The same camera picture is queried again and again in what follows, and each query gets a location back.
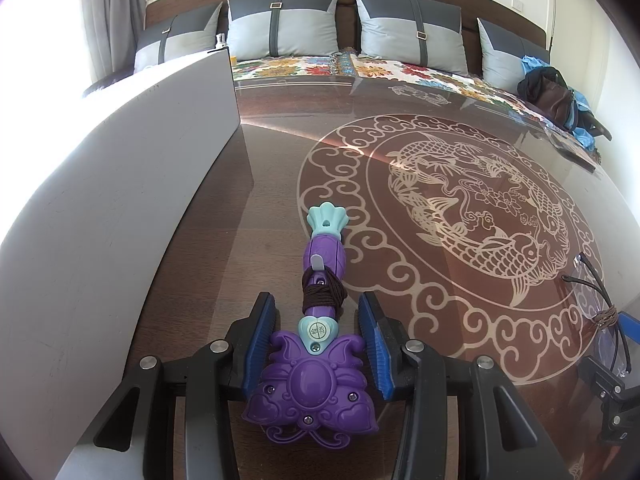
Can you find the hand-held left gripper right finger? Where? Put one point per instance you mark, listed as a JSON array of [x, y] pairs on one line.
[[377, 345]]

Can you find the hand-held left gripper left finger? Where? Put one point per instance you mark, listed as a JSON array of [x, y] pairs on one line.
[[257, 345]]

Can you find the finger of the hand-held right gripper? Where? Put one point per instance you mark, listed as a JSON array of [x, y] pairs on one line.
[[602, 375], [631, 330]]

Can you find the purple butterfly toy wand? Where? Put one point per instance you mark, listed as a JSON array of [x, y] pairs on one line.
[[305, 385]]

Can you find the brown patterned glass desktop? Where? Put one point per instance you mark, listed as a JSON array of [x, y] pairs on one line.
[[280, 185]]

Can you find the dark cloth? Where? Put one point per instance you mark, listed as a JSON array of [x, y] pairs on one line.
[[597, 127]]

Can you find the dark brown bag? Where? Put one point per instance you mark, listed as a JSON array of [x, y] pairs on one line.
[[550, 95]]

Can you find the floral blanket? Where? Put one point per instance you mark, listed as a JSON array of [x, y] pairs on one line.
[[310, 67]]

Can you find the blue cloth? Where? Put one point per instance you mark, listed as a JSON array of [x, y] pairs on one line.
[[532, 65]]

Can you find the grey two-tone pillow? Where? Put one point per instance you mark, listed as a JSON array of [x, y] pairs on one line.
[[405, 30], [175, 40], [285, 25], [505, 60]]

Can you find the white bottle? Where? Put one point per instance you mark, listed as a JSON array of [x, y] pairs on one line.
[[220, 42]]

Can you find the grey curtain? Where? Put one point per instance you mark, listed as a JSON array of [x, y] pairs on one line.
[[120, 0]]

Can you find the white wall socket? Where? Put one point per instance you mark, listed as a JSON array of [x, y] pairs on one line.
[[519, 4]]

